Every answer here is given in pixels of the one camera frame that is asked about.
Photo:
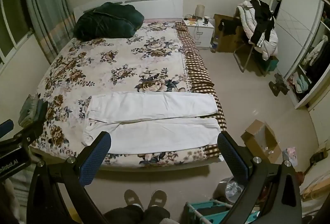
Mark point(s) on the pink white packet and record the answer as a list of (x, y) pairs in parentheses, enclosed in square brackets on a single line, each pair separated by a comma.
[(289, 155)]

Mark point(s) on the floral bed sheet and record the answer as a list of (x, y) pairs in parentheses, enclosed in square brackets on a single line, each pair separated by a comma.
[(116, 58)]

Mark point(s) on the person's leg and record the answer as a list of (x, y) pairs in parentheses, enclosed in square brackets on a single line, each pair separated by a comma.
[(123, 216), (156, 215)]

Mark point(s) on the person's left forearm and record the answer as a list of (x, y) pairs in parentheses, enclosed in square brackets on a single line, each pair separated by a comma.
[(10, 200)]

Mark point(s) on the grey slipper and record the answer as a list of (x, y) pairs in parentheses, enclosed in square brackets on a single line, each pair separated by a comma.
[(157, 197), (132, 198)]

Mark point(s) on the white frame window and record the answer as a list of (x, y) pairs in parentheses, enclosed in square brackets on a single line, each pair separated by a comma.
[(13, 22)]

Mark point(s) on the wooden nightstand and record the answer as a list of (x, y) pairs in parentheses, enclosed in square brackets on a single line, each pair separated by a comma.
[(229, 43)]

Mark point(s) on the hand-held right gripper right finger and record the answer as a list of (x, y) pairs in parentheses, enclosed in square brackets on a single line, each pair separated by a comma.
[(232, 158)]

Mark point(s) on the white nightstand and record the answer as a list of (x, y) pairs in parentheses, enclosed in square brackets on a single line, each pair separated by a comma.
[(203, 35)]

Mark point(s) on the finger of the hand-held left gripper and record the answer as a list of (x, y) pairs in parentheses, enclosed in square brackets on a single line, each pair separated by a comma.
[(6, 126), (38, 111)]

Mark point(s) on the dark green pillow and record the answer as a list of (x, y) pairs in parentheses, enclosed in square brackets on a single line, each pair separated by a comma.
[(108, 21)]

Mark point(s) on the hanging clothes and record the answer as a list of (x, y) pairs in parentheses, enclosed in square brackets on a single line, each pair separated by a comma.
[(318, 58)]

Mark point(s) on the white headboard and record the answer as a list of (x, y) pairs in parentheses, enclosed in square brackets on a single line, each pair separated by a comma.
[(154, 4)]

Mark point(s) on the pale green curtain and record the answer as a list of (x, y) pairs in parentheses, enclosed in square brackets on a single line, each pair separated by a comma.
[(43, 7)]

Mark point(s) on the black cloth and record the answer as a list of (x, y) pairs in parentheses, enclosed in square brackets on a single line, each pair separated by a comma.
[(228, 26)]

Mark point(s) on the pile of clothes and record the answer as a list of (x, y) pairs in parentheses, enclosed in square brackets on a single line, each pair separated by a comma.
[(246, 20)]

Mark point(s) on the person's right leg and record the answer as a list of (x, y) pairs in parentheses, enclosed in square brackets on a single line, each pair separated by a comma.
[(156, 215)]

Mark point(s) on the folded pastel clothes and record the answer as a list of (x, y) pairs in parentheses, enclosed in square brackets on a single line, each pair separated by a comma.
[(300, 83)]

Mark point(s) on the black clothes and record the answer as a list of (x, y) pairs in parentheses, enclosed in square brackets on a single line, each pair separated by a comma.
[(263, 17)]

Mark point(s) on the beige table lamp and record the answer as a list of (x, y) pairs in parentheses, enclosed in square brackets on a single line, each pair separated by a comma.
[(200, 11)]

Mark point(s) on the teal storage box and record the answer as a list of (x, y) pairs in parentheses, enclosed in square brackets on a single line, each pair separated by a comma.
[(272, 64)]

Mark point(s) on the wooden board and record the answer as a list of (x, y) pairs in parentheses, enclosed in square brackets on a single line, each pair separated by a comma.
[(315, 186)]

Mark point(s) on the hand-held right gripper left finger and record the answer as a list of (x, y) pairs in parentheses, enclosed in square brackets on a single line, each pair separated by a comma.
[(95, 159)]

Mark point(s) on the metal trash bin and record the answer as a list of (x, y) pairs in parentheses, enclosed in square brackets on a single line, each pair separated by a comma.
[(229, 189)]

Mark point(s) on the open cardboard box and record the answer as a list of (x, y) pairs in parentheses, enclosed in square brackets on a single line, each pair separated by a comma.
[(257, 131)]

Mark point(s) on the white wardrobe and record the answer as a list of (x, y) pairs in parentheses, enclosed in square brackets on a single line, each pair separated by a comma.
[(296, 20)]

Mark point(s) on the dark cup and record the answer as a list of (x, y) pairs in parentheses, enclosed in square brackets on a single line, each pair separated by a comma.
[(206, 20)]

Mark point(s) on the brown checked blanket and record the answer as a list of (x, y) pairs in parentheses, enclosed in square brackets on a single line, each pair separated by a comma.
[(196, 64)]

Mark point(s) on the metal frame chair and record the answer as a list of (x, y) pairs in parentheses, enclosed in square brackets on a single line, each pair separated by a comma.
[(245, 58)]

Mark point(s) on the teal plastic rack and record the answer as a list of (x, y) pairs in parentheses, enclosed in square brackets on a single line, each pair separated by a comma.
[(203, 209)]

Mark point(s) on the white pants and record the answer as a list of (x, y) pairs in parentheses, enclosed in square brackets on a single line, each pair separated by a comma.
[(154, 106)]

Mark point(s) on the dark patterned shoes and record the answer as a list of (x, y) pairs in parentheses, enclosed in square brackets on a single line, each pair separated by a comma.
[(279, 84)]

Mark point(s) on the person's left leg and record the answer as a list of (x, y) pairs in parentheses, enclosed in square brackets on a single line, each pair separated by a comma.
[(123, 216)]

